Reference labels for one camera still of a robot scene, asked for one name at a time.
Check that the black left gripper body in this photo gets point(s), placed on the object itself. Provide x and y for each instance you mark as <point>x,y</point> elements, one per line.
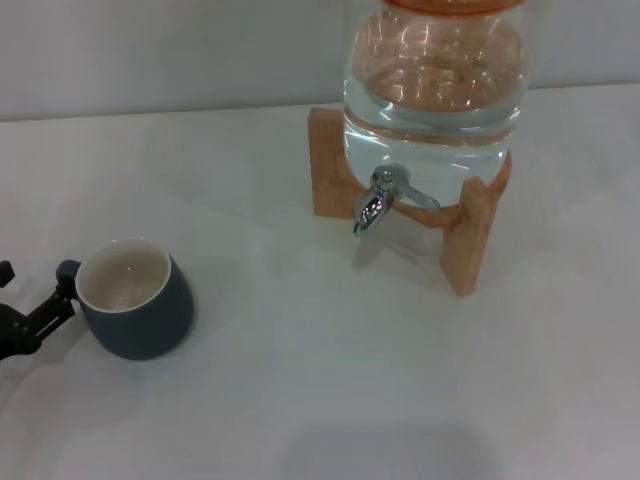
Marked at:
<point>11,330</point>

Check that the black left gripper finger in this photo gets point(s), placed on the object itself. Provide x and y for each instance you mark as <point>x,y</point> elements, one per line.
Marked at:
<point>50,315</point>
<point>5,272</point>

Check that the black ceramic cup white inside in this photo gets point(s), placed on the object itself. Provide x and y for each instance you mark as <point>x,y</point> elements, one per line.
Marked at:
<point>145,330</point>

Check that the chrome faucet with lever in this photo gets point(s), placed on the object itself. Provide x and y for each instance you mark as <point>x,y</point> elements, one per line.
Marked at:
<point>372,205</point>

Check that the wooden dispenser stand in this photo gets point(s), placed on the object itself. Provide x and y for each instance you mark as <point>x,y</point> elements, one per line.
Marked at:
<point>327,165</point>

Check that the glass water dispenser jar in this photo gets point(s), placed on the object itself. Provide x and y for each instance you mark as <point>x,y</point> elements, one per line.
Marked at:
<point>435,125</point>

